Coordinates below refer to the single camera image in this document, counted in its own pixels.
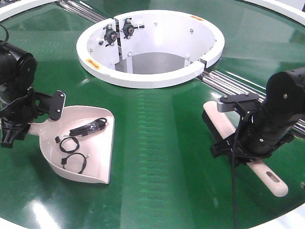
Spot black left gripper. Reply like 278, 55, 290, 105
0, 87, 66, 148

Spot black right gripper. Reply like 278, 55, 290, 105
210, 133, 295, 167

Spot beige hand brush black bristles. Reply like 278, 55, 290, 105
203, 101, 288, 197

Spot small black wire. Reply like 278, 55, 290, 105
54, 135, 80, 154
61, 153, 91, 175

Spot beige plastic dustpan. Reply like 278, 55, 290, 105
29, 105, 115, 184

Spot black USB cable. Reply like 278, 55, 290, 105
69, 117, 108, 137

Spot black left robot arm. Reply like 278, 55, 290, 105
0, 41, 66, 148

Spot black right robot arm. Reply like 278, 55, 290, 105
210, 68, 305, 166

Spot orange warning sticker front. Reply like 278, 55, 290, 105
86, 58, 101, 70

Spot orange warning sticker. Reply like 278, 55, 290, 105
190, 15, 204, 21
86, 58, 101, 70

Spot white outer rim top left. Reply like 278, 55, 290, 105
0, 0, 55, 21

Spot white rim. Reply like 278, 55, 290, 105
0, 0, 55, 21
247, 0, 305, 23

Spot left black bearing block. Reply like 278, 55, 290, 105
103, 24, 117, 47

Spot black bearing block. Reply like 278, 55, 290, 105
103, 24, 117, 47
120, 18, 145, 39

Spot steel rollers top left gap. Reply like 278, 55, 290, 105
57, 0, 107, 23

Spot right black bearing block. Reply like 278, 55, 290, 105
120, 18, 145, 39

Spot orange warning sticker back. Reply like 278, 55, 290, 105
190, 15, 204, 21

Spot white outer rim top right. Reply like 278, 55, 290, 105
247, 0, 305, 23

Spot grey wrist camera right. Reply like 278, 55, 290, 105
216, 93, 260, 115

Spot white central conveyor hub ring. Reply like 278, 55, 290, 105
76, 10, 225, 89

